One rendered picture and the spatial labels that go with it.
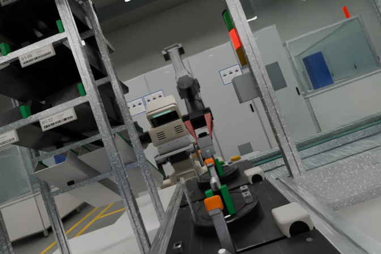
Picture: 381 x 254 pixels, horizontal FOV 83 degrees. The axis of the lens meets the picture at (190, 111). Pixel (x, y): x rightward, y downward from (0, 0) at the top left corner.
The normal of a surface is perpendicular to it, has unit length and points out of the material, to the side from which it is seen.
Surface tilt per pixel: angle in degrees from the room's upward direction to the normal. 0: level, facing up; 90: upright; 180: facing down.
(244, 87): 90
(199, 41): 90
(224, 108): 90
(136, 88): 90
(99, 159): 135
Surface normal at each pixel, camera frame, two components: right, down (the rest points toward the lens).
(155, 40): -0.07, -0.03
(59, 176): 0.08, 0.68
